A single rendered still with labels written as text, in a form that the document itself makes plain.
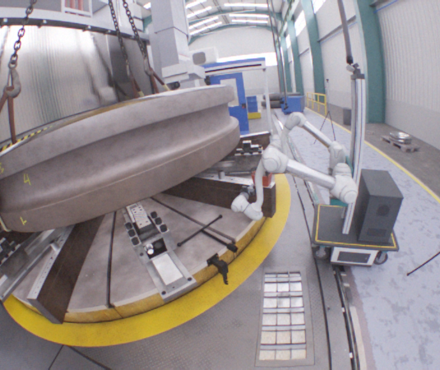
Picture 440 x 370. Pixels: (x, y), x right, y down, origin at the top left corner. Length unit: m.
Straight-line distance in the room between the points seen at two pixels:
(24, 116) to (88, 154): 2.32
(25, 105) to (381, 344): 5.38
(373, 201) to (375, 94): 9.10
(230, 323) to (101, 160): 1.83
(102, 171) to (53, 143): 0.54
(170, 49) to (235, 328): 6.43
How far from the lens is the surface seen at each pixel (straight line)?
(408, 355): 2.09
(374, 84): 10.71
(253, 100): 10.98
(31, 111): 4.18
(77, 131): 1.86
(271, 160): 1.34
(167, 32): 6.66
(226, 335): 1.83
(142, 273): 2.03
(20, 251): 3.05
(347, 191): 1.49
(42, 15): 4.90
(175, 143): 2.19
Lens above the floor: 1.69
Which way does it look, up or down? 26 degrees down
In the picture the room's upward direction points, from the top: 9 degrees counter-clockwise
